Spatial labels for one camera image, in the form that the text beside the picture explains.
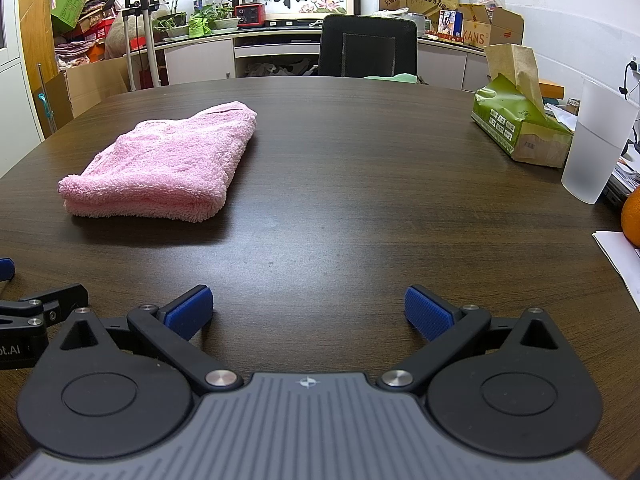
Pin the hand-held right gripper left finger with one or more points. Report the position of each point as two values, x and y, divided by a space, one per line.
192 310

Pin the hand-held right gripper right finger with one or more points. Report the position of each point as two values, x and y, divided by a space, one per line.
426 312

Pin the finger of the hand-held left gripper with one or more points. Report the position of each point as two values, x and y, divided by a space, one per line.
6 268
60 300

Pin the pink towel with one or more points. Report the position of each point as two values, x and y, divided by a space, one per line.
165 160

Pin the grey filing cabinet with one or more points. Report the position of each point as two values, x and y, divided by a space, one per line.
15 85

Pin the white paper sheet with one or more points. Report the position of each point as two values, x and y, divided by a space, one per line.
620 260

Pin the large brown cardboard box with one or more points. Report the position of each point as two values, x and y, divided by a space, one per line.
95 85

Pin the green tissue box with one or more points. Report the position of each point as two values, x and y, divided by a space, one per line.
520 120

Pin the orange fruit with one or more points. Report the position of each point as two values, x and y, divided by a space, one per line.
631 220

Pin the pile of folded cloths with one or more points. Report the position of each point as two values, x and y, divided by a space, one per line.
75 50

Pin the frosted plastic cup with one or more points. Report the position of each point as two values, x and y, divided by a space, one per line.
595 155

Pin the light green cloth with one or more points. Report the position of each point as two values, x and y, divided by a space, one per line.
390 78

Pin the white counter cabinet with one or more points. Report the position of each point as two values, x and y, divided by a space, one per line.
200 57

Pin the small orange box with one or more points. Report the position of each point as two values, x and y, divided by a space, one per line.
550 89

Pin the green cardboard box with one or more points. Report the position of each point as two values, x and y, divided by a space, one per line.
70 5

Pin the black office chair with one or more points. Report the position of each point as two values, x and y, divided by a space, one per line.
367 45

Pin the green bag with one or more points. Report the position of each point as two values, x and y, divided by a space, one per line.
200 26

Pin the small blue photo box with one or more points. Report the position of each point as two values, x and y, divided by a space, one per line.
450 24

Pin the low potted plant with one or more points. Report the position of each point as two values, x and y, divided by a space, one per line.
225 21

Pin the open cardboard box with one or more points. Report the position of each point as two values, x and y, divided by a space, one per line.
500 27

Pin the tall potted plant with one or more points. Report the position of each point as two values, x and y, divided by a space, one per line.
177 5

